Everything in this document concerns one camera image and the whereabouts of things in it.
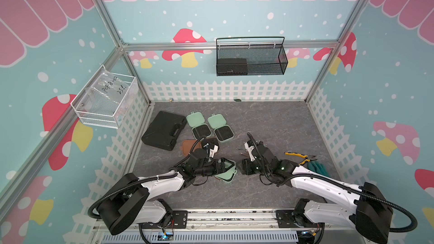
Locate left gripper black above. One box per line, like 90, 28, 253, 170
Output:
194, 157, 235, 177

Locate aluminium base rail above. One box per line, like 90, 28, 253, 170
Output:
91, 208, 374, 233

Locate brown clipper case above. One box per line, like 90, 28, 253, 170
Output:
181, 137, 221, 158

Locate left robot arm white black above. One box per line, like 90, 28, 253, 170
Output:
87, 149, 236, 236

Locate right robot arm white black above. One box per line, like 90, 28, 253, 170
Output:
237, 140, 418, 244

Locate black plastic tool case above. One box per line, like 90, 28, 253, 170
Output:
141, 111, 187, 151

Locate black wire mesh basket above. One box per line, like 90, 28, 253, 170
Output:
215, 36, 288, 76

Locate green clipper case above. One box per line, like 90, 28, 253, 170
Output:
208, 114, 234, 142
214, 158, 237, 183
186, 112, 212, 139

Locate green work glove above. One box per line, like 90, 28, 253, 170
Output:
307, 160, 330, 177

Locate yellow handled pliers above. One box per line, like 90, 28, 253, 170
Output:
285, 152, 317, 166

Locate black box in basket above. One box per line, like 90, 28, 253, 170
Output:
216, 58, 248, 76

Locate clear acrylic wall bin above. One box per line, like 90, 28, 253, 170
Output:
71, 65, 139, 129

